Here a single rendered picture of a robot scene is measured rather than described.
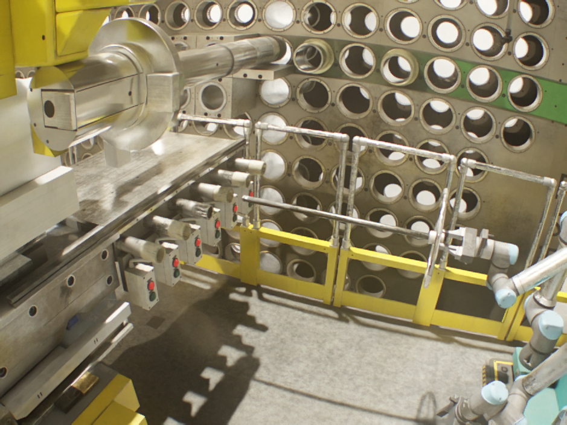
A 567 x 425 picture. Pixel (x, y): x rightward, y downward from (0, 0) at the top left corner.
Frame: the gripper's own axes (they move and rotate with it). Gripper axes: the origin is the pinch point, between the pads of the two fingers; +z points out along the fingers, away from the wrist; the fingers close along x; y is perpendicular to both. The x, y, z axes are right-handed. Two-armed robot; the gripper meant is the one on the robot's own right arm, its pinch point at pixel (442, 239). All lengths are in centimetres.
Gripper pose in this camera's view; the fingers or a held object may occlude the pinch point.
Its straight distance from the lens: 169.1
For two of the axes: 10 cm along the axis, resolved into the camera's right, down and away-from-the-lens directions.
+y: 1.0, 6.2, 7.8
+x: 3.2, -7.6, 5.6
